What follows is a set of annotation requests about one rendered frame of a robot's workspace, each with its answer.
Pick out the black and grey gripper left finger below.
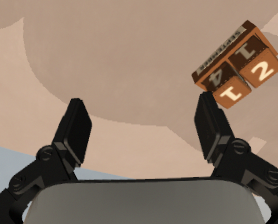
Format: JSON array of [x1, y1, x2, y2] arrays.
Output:
[[0, 98, 92, 224]]

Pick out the brown wooden tray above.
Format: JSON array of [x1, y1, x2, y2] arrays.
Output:
[[191, 20, 278, 91]]

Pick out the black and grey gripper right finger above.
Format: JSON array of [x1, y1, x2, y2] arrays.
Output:
[[194, 91, 278, 224]]

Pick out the orange number cube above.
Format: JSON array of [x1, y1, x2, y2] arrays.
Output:
[[203, 61, 252, 109], [228, 35, 278, 88]]

